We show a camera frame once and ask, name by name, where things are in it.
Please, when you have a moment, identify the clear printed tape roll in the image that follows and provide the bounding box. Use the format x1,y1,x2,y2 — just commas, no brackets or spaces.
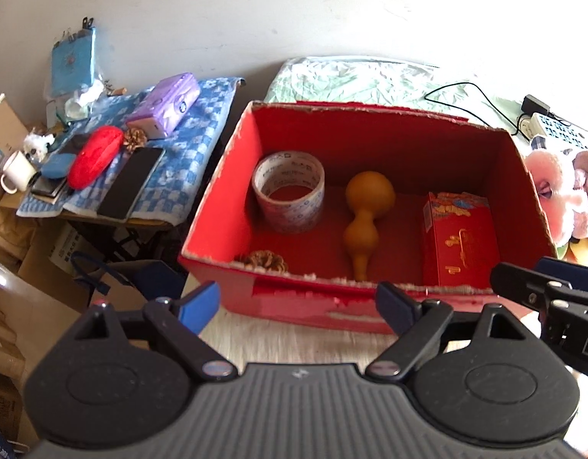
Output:
252,151,326,235

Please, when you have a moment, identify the red patterned gift box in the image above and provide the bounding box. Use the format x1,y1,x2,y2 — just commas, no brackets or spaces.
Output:
422,191,501,288

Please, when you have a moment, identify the light green bed sheet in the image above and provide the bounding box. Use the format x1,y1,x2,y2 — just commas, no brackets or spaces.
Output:
263,56,588,154

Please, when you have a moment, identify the red oval case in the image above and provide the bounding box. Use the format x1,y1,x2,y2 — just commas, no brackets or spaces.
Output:
67,125,125,189

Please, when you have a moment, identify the black cable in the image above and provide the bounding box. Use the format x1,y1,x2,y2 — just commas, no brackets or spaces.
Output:
424,82,524,137

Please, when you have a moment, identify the yellow plush toy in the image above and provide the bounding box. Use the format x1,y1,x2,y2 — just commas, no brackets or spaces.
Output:
559,234,588,269

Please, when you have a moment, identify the brown pinecone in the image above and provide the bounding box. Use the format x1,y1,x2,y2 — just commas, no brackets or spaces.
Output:
122,127,148,154
234,249,287,274

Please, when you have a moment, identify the purple tissue pack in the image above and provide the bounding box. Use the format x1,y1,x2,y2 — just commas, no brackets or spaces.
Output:
126,73,201,140

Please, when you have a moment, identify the printed cardboard box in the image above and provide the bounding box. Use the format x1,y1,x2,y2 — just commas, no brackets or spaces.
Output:
16,220,101,314

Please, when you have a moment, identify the small white figurine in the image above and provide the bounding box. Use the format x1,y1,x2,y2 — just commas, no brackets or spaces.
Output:
23,129,56,161

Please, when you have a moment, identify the black power adapter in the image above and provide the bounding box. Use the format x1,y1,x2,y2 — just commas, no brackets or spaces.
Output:
521,94,552,116

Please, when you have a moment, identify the red cardboard box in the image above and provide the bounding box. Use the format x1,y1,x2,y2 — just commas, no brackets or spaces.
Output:
178,100,558,335

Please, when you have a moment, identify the small blue pouch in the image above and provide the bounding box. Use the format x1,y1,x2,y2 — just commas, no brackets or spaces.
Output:
40,152,75,180

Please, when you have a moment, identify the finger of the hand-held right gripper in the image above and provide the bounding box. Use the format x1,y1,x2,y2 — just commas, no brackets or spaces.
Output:
490,262,570,316
534,257,588,297

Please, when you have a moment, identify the black phone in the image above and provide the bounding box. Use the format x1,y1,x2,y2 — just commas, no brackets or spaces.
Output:
97,147,167,221

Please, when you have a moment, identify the folding table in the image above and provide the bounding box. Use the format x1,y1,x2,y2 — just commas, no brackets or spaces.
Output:
59,210,180,269

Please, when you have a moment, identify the blue checkered cloth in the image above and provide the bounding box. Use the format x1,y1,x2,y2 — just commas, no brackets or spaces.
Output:
16,76,244,228

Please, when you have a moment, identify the orange gourd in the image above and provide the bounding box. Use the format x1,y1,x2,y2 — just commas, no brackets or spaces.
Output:
343,171,397,282

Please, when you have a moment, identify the pink white bunny plush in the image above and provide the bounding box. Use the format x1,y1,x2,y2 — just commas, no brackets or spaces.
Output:
524,150,588,249

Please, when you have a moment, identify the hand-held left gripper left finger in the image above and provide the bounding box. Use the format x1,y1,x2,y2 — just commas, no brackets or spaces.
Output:
74,281,238,384

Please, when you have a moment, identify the black wallet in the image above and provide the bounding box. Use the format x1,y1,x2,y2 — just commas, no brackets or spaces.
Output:
31,174,70,199

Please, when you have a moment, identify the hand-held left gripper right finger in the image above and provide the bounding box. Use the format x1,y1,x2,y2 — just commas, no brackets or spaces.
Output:
366,281,533,384

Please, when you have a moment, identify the crumpled clear plastic wrap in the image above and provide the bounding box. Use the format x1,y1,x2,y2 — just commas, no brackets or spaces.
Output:
63,79,106,120

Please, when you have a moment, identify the white mug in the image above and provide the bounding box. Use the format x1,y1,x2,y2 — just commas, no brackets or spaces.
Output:
0,150,39,195

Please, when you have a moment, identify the white blue power strip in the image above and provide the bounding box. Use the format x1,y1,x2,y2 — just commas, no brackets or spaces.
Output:
516,112,588,151

